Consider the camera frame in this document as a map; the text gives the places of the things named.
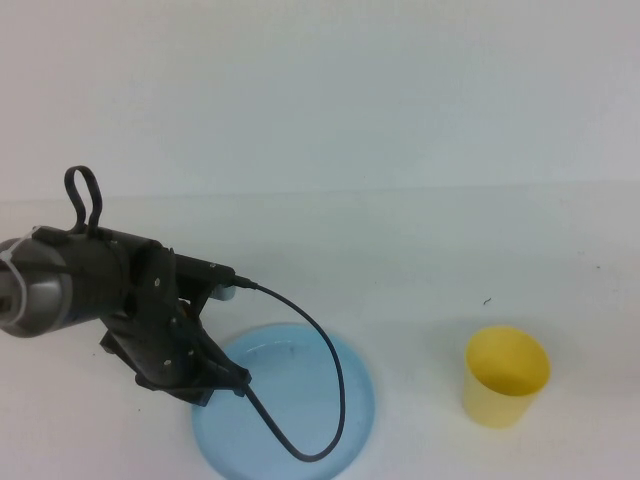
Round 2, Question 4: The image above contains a short black looped cable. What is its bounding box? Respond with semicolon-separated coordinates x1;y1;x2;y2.
63;164;105;237

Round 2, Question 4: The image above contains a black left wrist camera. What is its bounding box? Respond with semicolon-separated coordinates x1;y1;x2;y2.
174;253;238;304

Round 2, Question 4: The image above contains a light blue round plate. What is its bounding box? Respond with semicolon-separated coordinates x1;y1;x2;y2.
191;322;377;480

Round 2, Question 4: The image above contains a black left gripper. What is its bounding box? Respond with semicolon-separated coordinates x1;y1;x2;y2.
98;243;252;408

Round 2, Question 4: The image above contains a long black camera cable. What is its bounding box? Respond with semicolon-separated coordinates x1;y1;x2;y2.
233;274;348;463

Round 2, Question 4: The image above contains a yellow plastic cup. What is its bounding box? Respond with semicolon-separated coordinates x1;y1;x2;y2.
463;325;553;431

